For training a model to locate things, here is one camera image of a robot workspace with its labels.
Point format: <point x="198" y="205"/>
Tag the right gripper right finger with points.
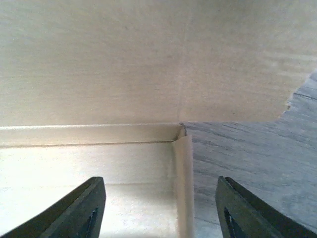
<point x="244" y="215"/>

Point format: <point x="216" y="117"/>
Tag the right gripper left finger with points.
<point x="79" y="214"/>

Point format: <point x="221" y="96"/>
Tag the cardboard box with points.
<point x="159" y="98"/>

